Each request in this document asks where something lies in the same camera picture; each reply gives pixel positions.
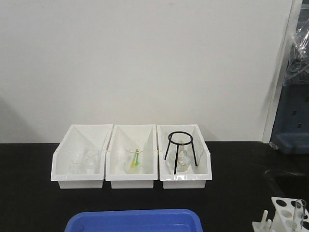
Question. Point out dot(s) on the clear glass test tube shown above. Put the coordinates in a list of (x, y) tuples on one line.
[(299, 213)]

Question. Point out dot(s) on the blue plastic tray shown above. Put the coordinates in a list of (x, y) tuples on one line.
[(155, 220)]

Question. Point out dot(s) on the black lab sink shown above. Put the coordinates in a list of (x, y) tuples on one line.
[(288, 184)]

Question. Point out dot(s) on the middle white storage bin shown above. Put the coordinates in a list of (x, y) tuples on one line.
[(115, 157)]

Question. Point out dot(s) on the yellow green plastic spoons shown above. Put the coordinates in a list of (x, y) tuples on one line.
[(135, 161)]

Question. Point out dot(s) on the white test tube rack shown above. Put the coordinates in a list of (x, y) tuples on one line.
[(283, 217)]

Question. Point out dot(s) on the white storage bin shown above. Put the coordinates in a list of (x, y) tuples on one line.
[(196, 176), (115, 157), (76, 139)]

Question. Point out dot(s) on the glass flask under tripod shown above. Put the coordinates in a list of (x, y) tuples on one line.
[(178, 160)]

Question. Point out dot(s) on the glass beaker in middle bin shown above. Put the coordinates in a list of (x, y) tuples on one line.
[(134, 152)]

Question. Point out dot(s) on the left white storage bin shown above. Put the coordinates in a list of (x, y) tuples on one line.
[(76, 139)]

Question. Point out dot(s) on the glass beakers in left bin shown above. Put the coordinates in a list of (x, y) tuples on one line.
[(86, 162)]

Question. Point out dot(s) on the grey pegboard drying rack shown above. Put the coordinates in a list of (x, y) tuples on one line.
[(290, 132)]

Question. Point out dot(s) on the right white storage bin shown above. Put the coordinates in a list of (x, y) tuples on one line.
[(196, 176)]

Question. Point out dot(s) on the black metal tripod stand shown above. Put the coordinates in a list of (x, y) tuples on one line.
[(189, 141)]

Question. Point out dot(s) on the plastic bag of pegs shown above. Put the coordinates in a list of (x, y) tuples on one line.
[(297, 71)]

